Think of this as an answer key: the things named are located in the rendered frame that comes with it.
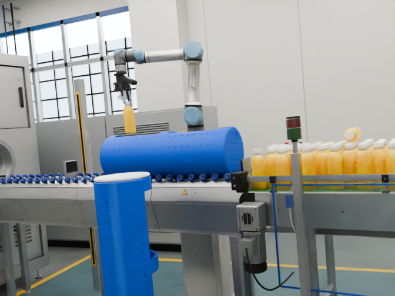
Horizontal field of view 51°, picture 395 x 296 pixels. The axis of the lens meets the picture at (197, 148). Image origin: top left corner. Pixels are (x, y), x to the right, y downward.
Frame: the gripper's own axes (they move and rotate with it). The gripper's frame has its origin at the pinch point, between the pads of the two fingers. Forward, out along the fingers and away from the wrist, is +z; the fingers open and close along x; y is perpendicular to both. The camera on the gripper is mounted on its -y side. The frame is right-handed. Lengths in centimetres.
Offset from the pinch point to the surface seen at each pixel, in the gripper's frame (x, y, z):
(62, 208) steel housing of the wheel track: 18, 53, 67
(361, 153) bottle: 20, -144, 42
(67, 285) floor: -23, 105, 142
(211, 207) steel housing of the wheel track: 18, -64, 67
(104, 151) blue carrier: 19.3, 7.1, 30.5
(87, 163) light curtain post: -24, 65, 40
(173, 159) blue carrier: 20, -43, 38
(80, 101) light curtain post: -24, 64, -9
